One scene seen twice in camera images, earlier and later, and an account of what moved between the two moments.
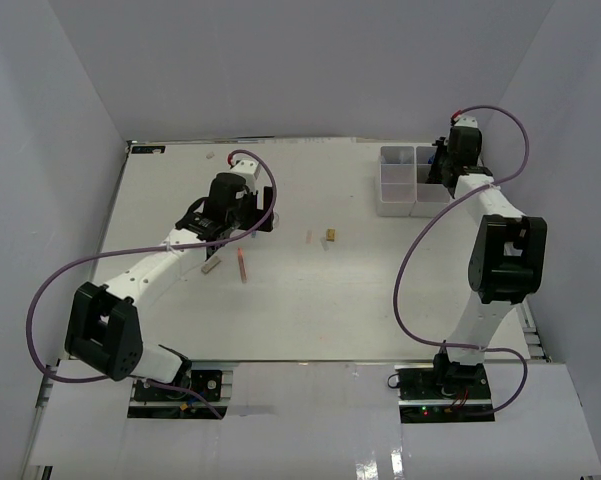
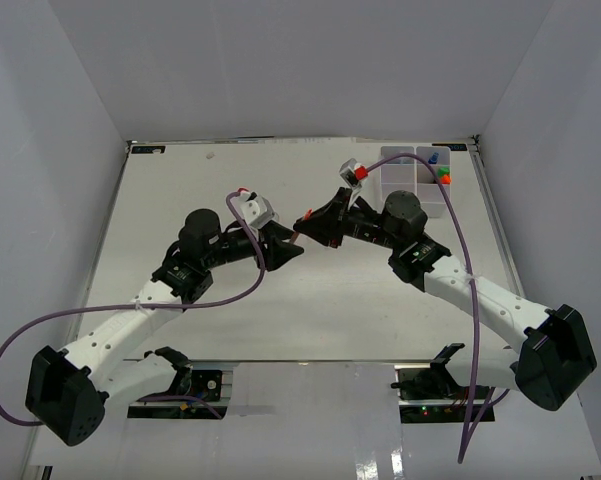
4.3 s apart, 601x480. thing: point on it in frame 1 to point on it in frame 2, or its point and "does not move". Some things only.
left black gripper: (256, 214) to (278, 252)
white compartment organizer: (402, 190) does not move
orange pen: (242, 265) to (305, 218)
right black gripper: (441, 144) to (325, 223)
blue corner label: (148, 149) does not move
